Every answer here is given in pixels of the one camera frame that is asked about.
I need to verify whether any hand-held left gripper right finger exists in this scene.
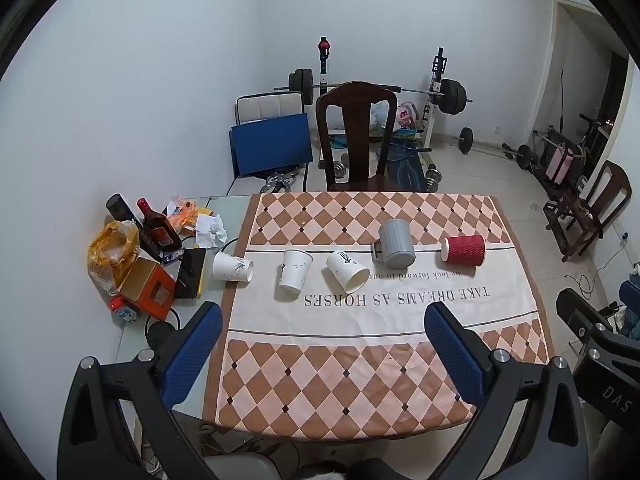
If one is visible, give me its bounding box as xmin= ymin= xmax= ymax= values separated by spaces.
xmin=424 ymin=303 xmax=592 ymax=480

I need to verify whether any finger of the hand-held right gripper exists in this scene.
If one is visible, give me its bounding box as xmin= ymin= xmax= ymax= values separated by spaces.
xmin=555 ymin=287 xmax=612 ymax=345

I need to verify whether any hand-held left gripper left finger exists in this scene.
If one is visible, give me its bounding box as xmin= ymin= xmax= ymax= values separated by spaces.
xmin=57 ymin=302 xmax=224 ymax=480

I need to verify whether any white paper cup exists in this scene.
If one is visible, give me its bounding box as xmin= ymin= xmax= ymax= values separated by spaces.
xmin=212 ymin=252 xmax=254 ymax=285
xmin=326 ymin=250 xmax=371 ymax=295
xmin=278 ymin=249 xmax=314 ymax=294

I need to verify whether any red ribbed paper cup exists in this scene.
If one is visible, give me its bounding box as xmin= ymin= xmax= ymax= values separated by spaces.
xmin=440 ymin=234 xmax=487 ymax=267

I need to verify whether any blue cloth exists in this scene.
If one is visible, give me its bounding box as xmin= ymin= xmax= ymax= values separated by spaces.
xmin=618 ymin=279 xmax=640 ymax=342

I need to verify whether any checkered brown tablecloth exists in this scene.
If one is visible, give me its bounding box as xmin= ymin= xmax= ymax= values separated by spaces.
xmin=202 ymin=190 xmax=555 ymax=442

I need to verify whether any orange gift box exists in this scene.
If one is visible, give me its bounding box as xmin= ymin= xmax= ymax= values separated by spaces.
xmin=117 ymin=257 xmax=177 ymax=322

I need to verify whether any small red blue carton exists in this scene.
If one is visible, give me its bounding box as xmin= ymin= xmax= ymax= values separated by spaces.
xmin=109 ymin=295 xmax=139 ymax=324

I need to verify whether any dark wooden stool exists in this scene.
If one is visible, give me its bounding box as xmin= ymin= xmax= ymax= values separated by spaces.
xmin=544 ymin=199 xmax=577 ymax=257

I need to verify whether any dark wooden dining chair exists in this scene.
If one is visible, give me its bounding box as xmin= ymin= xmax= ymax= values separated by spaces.
xmin=315 ymin=81 xmax=402 ymax=194
xmin=561 ymin=160 xmax=634 ymax=264

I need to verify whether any crumpled white tissue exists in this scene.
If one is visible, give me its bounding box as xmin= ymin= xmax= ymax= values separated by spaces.
xmin=193 ymin=213 xmax=229 ymax=249

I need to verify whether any grey ribbed mug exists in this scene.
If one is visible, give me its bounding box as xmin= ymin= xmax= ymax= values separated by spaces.
xmin=371 ymin=219 xmax=416 ymax=269

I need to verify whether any liquor bottle red cap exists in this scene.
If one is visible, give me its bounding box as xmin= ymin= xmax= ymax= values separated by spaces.
xmin=136 ymin=197 xmax=184 ymax=263

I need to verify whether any yellow plastic bag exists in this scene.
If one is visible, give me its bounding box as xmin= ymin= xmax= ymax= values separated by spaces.
xmin=87 ymin=220 xmax=141 ymax=297

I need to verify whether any orange snack wrapper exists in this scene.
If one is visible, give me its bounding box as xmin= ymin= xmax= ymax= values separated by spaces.
xmin=166 ymin=195 xmax=213 ymax=235

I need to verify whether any person's dark clothing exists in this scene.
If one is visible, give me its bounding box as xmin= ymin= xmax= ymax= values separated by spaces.
xmin=292 ymin=457 xmax=406 ymax=480

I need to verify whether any black dumbbell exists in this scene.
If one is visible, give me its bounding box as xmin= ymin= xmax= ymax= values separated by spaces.
xmin=502 ymin=143 xmax=535 ymax=170

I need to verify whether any black cylinder bottle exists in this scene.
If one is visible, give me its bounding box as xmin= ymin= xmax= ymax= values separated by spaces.
xmin=105 ymin=193 xmax=144 ymax=228

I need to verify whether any black scooter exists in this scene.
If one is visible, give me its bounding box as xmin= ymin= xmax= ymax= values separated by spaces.
xmin=578 ymin=113 xmax=613 ymax=162

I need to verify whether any dark weight bench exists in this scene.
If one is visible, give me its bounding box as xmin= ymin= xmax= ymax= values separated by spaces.
xmin=386 ymin=152 xmax=432 ymax=193

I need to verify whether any small black barbell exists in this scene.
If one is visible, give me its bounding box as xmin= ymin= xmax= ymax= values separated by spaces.
xmin=457 ymin=127 xmax=504 ymax=155

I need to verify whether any badminton racket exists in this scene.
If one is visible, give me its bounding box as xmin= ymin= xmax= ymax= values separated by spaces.
xmin=374 ymin=143 xmax=434 ymax=162

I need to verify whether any blue board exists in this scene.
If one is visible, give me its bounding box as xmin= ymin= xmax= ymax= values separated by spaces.
xmin=229 ymin=113 xmax=314 ymax=180

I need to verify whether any pink plastic bag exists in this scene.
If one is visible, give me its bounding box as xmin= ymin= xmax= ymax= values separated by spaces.
xmin=394 ymin=102 xmax=419 ymax=132

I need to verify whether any barbell with black plates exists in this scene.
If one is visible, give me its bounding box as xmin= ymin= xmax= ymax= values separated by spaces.
xmin=273 ymin=68 xmax=474 ymax=115

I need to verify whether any white plastic bag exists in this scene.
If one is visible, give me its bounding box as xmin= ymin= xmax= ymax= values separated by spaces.
xmin=369 ymin=101 xmax=394 ymax=130

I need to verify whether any white padded chair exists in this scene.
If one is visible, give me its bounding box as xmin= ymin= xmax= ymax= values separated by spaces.
xmin=235 ymin=92 xmax=306 ymax=126

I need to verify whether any white barbell rack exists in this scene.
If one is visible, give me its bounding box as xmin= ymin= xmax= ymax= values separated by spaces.
xmin=317 ymin=37 xmax=449 ymax=148

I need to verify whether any black cable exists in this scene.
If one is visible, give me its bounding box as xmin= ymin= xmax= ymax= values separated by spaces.
xmin=144 ymin=304 xmax=183 ymax=352

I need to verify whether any white floor cable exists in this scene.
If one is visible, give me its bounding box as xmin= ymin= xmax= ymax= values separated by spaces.
xmin=564 ymin=232 xmax=632 ymax=302

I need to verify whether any metal chain pile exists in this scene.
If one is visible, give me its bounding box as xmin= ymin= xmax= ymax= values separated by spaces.
xmin=259 ymin=171 xmax=303 ymax=194

